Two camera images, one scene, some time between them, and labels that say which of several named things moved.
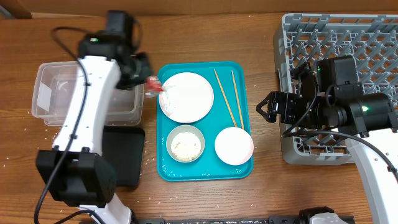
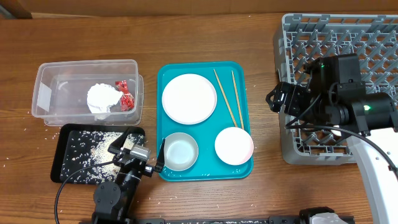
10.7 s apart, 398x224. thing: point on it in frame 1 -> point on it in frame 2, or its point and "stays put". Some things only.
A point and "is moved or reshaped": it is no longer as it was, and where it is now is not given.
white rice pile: [185, 146] is moved or reshaped
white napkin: [165, 99] is moved or reshaped
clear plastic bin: [55, 91] stays put
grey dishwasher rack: [371, 38] stays put
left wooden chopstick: [222, 89] stays put
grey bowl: [185, 144] is moved or reshaped
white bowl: [234, 145] stays put
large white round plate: [186, 97] stays put
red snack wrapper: [152, 86] -> [127, 102]
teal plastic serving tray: [204, 122] stays put
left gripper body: [135, 72] -> [148, 170]
